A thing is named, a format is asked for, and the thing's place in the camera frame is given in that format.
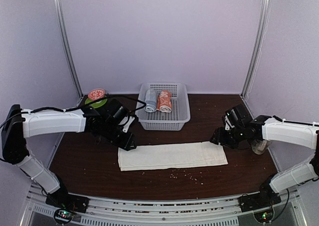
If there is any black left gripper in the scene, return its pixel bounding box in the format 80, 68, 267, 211
102, 121, 137, 151

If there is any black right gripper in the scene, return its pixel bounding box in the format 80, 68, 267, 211
210, 125, 245, 149

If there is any white perforated plastic basket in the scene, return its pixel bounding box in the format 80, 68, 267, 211
136, 83, 190, 131

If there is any orange bunny pattern towel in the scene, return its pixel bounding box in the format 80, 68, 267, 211
157, 90, 172, 113

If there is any cream white towel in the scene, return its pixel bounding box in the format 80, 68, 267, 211
118, 141, 228, 171

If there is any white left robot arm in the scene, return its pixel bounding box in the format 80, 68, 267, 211
0, 99, 137, 208

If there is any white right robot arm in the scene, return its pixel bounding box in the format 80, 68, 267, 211
210, 104, 319, 207

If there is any cream patterned cup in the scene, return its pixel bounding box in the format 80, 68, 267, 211
251, 140, 272, 155

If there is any green plastic plate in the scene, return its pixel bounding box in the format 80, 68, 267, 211
85, 98, 107, 108

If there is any red white patterned bowl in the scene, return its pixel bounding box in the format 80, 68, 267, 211
88, 88, 106, 101

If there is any rolled light blue towel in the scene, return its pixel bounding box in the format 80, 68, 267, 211
145, 89, 158, 113

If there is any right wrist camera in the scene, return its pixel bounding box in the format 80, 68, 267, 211
224, 110, 235, 131

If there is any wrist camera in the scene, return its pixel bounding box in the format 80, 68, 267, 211
224, 110, 235, 131
119, 115, 138, 133

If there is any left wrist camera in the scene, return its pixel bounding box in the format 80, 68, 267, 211
119, 115, 138, 133

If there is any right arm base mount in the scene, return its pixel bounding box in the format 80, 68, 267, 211
238, 182, 281, 224

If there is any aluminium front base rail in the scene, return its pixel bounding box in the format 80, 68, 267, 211
18, 190, 309, 226

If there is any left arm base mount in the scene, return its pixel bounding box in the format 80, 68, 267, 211
41, 186, 89, 226

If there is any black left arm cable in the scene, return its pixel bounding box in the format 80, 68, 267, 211
0, 94, 148, 129

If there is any right aluminium frame post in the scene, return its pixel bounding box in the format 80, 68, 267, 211
241, 0, 271, 100

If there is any aluminium frame post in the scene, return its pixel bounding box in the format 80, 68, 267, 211
54, 0, 84, 98
241, 0, 271, 100

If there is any left aluminium frame post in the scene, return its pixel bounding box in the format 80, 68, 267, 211
54, 0, 84, 98

